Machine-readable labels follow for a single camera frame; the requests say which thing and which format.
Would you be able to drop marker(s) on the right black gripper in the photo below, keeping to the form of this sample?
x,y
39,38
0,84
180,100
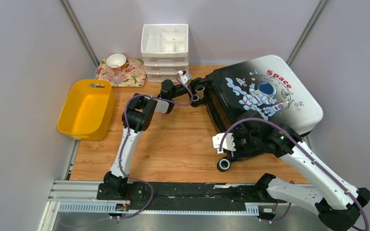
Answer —
x,y
239,153

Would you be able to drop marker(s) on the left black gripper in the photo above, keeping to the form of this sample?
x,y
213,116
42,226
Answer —
x,y
187,91

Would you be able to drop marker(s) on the white black space suitcase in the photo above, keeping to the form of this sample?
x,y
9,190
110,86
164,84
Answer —
x,y
264,88

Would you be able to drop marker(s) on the yellow plastic basket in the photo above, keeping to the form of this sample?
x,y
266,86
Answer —
x,y
88,110

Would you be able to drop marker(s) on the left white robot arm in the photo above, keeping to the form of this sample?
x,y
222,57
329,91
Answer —
x,y
137,116

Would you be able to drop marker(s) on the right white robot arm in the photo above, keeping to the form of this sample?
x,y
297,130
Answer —
x,y
337,203

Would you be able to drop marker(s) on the floral serving tray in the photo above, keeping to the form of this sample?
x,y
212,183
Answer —
x,y
134,73

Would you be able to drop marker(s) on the white plastic drawer organizer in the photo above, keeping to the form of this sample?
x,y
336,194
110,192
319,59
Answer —
x,y
165,50

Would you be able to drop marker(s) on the clear drinking glass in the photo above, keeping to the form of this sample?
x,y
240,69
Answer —
x,y
116,75

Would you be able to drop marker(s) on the white orange bowl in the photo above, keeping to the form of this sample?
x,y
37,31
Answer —
x,y
116,61

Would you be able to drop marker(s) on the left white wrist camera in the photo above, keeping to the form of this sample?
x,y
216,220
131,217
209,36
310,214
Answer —
x,y
184,76

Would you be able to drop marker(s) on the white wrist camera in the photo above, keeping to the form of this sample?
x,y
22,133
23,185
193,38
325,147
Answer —
x,y
184,76
223,142

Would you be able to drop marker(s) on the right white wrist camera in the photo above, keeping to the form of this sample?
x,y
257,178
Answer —
x,y
223,142

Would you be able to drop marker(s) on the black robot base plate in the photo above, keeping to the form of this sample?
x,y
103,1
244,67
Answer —
x,y
198,197

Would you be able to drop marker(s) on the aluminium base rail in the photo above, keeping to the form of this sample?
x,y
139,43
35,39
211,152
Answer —
x,y
81,196

